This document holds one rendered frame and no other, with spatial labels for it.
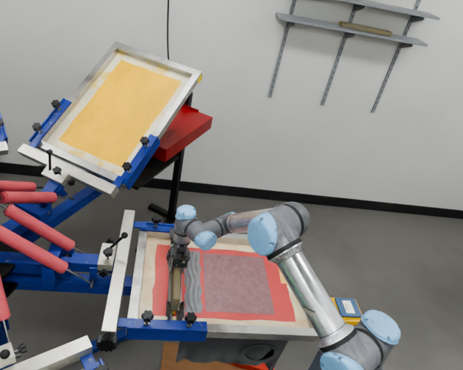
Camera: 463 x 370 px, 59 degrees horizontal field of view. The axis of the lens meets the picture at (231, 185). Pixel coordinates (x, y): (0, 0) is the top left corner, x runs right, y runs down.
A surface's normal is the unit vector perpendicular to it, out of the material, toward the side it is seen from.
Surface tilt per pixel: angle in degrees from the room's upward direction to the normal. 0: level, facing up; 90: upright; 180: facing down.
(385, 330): 7
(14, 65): 90
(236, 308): 0
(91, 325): 0
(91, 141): 32
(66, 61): 90
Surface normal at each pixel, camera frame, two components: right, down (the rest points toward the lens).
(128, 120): -0.06, -0.45
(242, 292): 0.18, -0.81
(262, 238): -0.78, 0.15
